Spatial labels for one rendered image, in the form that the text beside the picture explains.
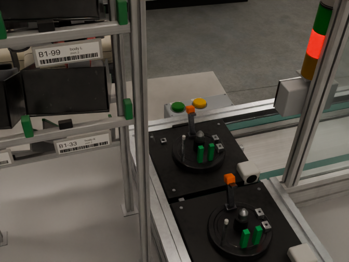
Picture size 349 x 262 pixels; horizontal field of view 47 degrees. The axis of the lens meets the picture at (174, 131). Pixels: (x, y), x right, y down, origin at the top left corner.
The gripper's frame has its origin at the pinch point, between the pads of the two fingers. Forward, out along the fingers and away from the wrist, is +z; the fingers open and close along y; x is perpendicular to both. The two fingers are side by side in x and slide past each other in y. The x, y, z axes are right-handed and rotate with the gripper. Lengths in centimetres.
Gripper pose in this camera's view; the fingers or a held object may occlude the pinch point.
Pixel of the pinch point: (78, 63)
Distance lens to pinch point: 89.1
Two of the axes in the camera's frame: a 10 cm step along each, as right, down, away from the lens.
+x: -2.0, 4.2, 8.9
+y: 9.6, -1.2, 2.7
